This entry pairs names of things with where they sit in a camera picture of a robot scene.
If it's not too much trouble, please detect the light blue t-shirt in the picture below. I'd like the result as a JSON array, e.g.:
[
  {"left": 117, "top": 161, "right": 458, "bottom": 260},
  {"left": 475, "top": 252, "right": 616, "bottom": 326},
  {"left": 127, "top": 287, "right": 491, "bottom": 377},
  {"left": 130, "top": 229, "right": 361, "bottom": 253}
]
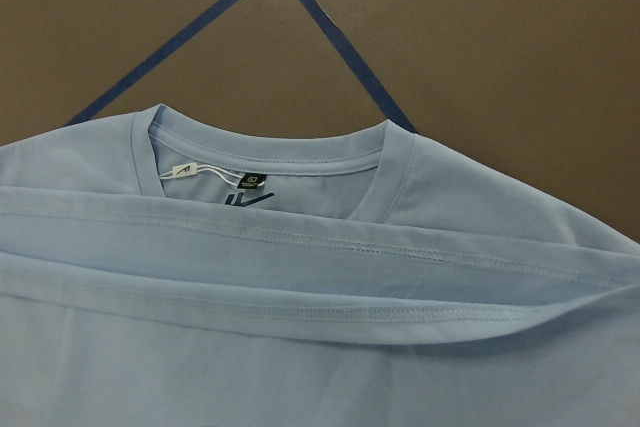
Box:
[{"left": 1, "top": 105, "right": 639, "bottom": 426}]

